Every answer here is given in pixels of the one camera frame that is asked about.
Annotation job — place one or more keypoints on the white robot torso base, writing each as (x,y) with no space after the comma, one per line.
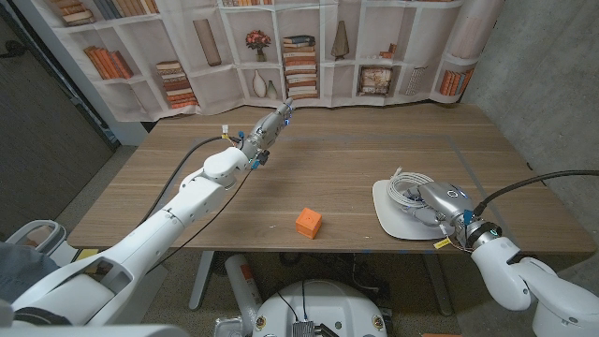
(323,304)

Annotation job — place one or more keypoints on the person leg in jeans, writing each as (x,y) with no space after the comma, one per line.
(18,269)

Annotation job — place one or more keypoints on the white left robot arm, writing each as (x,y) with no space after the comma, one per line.
(196,201)

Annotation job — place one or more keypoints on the aluminium foil tray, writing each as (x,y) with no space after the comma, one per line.
(228,326)

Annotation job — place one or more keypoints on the white paper plate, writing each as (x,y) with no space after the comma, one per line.
(388,220)

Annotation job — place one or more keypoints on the grey table leg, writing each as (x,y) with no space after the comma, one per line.
(202,281)
(439,285)

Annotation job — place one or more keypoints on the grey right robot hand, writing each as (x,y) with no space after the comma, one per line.
(444,199)

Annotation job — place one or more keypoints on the white roll with orange label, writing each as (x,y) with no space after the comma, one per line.
(243,285)

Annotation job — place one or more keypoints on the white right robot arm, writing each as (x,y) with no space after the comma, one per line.
(505,276)

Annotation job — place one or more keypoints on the orange cube block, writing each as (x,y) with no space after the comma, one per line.
(309,224)

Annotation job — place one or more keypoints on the yellow flat object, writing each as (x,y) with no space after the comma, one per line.
(86,255)

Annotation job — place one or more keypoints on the printed bookshelf backdrop cloth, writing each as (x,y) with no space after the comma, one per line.
(210,93)

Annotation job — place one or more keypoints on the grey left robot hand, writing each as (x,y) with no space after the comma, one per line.
(269,128)

